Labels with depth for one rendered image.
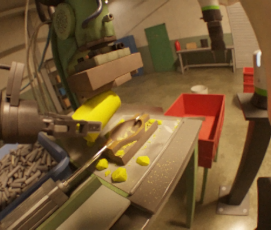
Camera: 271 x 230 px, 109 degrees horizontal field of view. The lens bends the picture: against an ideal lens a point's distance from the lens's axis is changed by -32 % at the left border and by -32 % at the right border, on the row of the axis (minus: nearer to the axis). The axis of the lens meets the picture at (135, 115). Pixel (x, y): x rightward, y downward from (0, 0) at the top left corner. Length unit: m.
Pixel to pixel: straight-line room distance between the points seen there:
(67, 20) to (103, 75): 0.15
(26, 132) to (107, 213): 0.20
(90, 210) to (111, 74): 0.28
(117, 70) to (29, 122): 0.20
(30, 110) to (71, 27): 0.19
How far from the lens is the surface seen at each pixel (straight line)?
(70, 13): 0.32
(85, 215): 0.31
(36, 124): 0.23
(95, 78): 0.26
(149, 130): 0.40
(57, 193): 0.30
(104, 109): 0.29
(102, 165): 0.35
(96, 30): 0.30
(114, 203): 0.29
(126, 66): 0.32
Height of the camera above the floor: 1.24
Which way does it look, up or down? 25 degrees down
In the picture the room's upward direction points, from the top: 17 degrees counter-clockwise
